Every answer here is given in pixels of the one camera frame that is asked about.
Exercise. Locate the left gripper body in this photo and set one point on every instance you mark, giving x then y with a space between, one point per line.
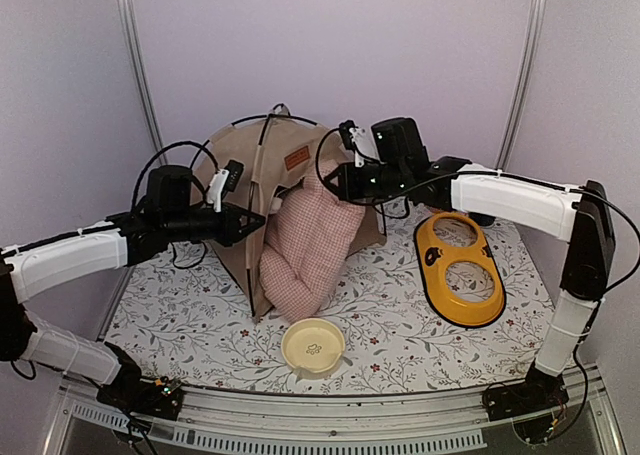
182 228

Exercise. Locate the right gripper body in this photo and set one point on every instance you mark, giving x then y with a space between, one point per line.
388 184

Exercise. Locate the pink checkered cushion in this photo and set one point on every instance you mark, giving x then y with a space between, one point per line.
305 247

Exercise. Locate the beige pet tent fabric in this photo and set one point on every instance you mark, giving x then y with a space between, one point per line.
265 197

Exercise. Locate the cream paw print bowl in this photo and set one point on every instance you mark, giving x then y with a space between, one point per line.
313 348

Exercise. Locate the yellow double bowl holder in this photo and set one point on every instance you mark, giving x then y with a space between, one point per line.
458 271

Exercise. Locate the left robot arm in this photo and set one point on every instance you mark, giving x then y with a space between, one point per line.
164 216

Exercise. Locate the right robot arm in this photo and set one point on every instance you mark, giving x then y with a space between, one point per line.
390 161

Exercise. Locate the floral table mat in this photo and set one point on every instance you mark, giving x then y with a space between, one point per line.
182 316

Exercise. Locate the dark blue cup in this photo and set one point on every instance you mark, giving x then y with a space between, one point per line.
482 220

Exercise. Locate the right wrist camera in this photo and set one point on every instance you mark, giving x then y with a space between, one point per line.
356 140

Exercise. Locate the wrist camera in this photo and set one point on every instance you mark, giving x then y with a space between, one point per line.
356 140
224 180

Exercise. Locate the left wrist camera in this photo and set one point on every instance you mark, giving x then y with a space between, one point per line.
224 180

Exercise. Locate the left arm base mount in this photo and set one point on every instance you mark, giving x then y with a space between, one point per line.
160 398

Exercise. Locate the front aluminium rail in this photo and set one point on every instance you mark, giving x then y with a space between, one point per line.
234 422

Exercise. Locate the left aluminium frame post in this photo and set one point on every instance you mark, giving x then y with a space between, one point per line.
130 30

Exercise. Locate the aluminium frame post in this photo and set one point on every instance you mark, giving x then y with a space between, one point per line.
531 42
130 30

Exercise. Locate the right aluminium frame post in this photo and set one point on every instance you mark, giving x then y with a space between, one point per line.
531 42

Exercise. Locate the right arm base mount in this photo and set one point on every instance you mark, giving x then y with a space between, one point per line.
535 411

